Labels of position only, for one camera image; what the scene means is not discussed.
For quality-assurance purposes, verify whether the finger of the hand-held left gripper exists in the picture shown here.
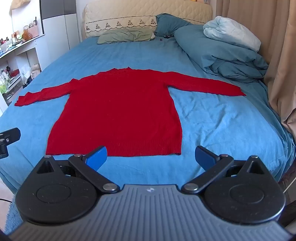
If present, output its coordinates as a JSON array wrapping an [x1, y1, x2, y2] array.
[[0, 127, 21, 159]]

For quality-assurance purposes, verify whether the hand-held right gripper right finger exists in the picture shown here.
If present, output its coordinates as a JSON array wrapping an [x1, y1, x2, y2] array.
[[181, 146, 269, 194]]

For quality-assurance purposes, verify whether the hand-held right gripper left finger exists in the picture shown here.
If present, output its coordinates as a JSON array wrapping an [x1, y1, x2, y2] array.
[[32, 146, 120, 194]]

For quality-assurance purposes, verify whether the white shelf unit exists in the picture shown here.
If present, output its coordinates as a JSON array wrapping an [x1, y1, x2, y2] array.
[[0, 32, 47, 114]]

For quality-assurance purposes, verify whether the orange plush toy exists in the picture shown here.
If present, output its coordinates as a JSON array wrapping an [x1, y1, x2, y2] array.
[[22, 29, 33, 42]]

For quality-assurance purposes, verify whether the white wardrobe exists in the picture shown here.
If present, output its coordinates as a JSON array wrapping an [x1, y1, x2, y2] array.
[[39, 0, 82, 69]]

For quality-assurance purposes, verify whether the red knit sweater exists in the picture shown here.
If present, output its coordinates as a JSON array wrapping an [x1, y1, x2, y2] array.
[[14, 67, 247, 157]]

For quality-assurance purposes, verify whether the cream quilted headboard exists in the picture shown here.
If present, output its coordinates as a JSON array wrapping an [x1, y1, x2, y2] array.
[[84, 0, 213, 26]]

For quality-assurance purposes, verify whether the green pillow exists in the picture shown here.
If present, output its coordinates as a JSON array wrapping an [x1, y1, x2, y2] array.
[[97, 28, 156, 44]]

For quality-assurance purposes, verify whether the teal bolster pillow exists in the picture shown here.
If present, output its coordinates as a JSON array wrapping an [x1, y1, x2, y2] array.
[[174, 24, 270, 83]]

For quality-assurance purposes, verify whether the cream embroidered pillow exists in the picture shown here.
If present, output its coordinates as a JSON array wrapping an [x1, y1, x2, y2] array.
[[85, 15, 158, 39]]

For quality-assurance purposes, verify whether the blue bed sheet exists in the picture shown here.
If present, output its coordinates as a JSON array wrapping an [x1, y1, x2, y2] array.
[[0, 35, 296, 234]]

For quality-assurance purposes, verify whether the light blue blanket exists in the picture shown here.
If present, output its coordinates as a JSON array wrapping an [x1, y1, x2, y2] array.
[[203, 16, 262, 52]]

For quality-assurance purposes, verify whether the white plastic bag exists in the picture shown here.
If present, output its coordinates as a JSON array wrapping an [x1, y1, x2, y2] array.
[[21, 63, 42, 87]]

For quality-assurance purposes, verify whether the beige curtain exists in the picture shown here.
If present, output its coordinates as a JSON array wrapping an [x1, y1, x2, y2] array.
[[216, 0, 296, 142]]

